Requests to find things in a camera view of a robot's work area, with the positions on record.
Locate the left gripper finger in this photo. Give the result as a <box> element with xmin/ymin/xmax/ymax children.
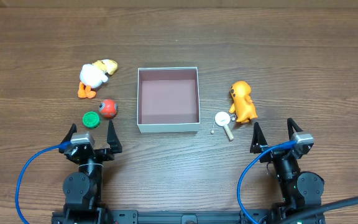
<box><xmin>107</xmin><ymin>120</ymin><xmax>122</xmax><ymax>154</ymax></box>
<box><xmin>58</xmin><ymin>123</ymin><xmax>77</xmax><ymax>154</ymax></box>

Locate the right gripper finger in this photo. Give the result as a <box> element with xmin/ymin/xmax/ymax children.
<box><xmin>250</xmin><ymin>122</ymin><xmax>269</xmax><ymax>154</ymax></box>
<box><xmin>287</xmin><ymin>118</ymin><xmax>303</xmax><ymax>140</ymax></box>

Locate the green round plastic cap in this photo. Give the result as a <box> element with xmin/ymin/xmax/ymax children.
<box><xmin>82</xmin><ymin>111</ymin><xmax>101</xmax><ymax>129</ymax></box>

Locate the orange rubber dog toy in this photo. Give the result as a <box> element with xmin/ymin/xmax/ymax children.
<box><xmin>229</xmin><ymin>80</ymin><xmax>258</xmax><ymax>123</ymax></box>

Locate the white plush duck toy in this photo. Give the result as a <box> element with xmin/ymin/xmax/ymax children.
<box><xmin>77</xmin><ymin>59</ymin><xmax>118</xmax><ymax>98</ymax></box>

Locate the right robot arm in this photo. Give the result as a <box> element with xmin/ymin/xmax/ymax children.
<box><xmin>259</xmin><ymin>118</ymin><xmax>324</xmax><ymax>223</ymax></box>

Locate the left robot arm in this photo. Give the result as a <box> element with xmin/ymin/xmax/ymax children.
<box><xmin>51</xmin><ymin>120</ymin><xmax>122</xmax><ymax>224</ymax></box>

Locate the red ball toy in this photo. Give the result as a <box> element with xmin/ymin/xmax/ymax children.
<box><xmin>99</xmin><ymin>99</ymin><xmax>117</xmax><ymax>119</ymax></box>

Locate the white wooden rattle drum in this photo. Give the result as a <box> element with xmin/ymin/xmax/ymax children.
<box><xmin>210</xmin><ymin>111</ymin><xmax>234</xmax><ymax>141</ymax></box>

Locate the white square cardboard box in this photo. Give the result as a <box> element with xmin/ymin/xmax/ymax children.
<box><xmin>137</xmin><ymin>67</ymin><xmax>201</xmax><ymax>133</ymax></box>

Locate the right blue cable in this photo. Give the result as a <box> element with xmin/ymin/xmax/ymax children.
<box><xmin>236</xmin><ymin>140</ymin><xmax>297</xmax><ymax>224</ymax></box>

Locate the blue cable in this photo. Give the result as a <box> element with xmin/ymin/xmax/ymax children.
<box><xmin>236</xmin><ymin>140</ymin><xmax>297</xmax><ymax>224</ymax></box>
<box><xmin>15</xmin><ymin>140</ymin><xmax>73</xmax><ymax>224</ymax></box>

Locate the left blue cable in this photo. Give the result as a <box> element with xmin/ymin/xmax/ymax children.
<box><xmin>15</xmin><ymin>140</ymin><xmax>73</xmax><ymax>224</ymax></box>

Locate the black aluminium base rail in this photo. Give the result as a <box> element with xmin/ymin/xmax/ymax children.
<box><xmin>51</xmin><ymin>209</ymin><xmax>326</xmax><ymax>224</ymax></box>

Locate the thick black cable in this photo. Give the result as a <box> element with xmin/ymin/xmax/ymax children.
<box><xmin>280</xmin><ymin>192</ymin><xmax>358</xmax><ymax>224</ymax></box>

